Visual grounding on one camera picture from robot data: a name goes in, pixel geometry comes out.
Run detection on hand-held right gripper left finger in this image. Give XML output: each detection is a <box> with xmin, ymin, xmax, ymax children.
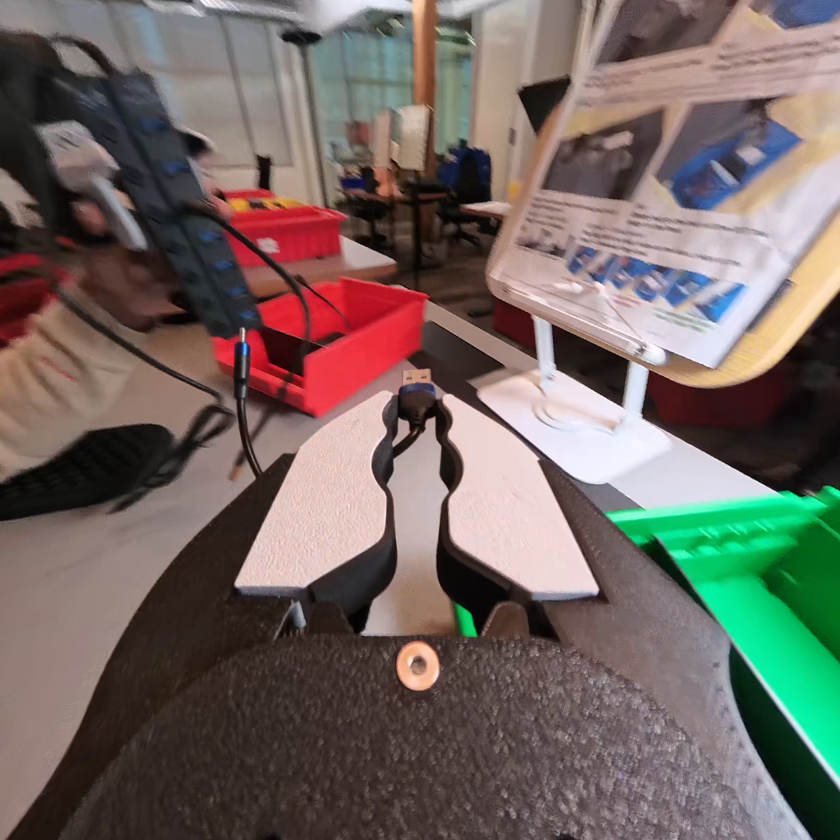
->
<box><xmin>234</xmin><ymin>391</ymin><xmax>399</xmax><ymax>621</ymax></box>

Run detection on red ribbed crate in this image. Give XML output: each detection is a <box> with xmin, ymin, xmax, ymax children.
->
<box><xmin>0</xmin><ymin>252</ymin><xmax>67</xmax><ymax>345</ymax></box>

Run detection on black hub cable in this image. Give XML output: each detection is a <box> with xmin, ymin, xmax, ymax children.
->
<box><xmin>49</xmin><ymin>36</ymin><xmax>234</xmax><ymax>516</ymax></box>

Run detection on black usb cable blue plugs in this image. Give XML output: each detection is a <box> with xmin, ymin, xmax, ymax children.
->
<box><xmin>233</xmin><ymin>327</ymin><xmax>439</xmax><ymax>480</ymax></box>

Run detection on red plastic bin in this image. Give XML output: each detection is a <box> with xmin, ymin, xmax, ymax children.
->
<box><xmin>213</xmin><ymin>277</ymin><xmax>429</xmax><ymax>417</ymax></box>

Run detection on black office chair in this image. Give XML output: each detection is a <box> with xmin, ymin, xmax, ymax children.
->
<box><xmin>436</xmin><ymin>147</ymin><xmax>493</xmax><ymax>244</ymax></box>

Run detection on black triangular panel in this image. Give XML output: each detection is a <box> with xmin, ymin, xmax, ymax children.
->
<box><xmin>518</xmin><ymin>75</ymin><xmax>573</xmax><ymax>135</ymax></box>

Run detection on printed instruction sheet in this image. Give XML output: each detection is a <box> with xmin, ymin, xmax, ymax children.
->
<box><xmin>489</xmin><ymin>0</ymin><xmax>840</xmax><ymax>370</ymax></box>

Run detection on black floor lamp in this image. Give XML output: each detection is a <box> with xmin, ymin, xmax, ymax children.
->
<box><xmin>282</xmin><ymin>29</ymin><xmax>329</xmax><ymax>204</ymax></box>

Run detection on person's left hand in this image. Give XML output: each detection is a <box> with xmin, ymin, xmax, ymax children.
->
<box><xmin>69</xmin><ymin>193</ymin><xmax>198</xmax><ymax>332</ymax></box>

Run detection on black usb hub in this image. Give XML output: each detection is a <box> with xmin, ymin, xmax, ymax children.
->
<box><xmin>59</xmin><ymin>69</ymin><xmax>263</xmax><ymax>339</ymax></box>

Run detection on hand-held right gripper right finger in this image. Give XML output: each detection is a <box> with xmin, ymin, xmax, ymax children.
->
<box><xmin>436</xmin><ymin>394</ymin><xmax>601</xmax><ymax>601</ymax></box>

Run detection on instruction sheet on stand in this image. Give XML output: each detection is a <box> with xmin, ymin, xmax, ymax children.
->
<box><xmin>477</xmin><ymin>0</ymin><xmax>840</xmax><ymax>485</ymax></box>

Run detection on black ribbed wrist rest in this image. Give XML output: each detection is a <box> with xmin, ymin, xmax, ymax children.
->
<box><xmin>0</xmin><ymin>423</ymin><xmax>175</xmax><ymax>522</ymax></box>

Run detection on green plastic bin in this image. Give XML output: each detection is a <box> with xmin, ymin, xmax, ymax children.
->
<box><xmin>453</xmin><ymin>486</ymin><xmax>840</xmax><ymax>840</ymax></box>

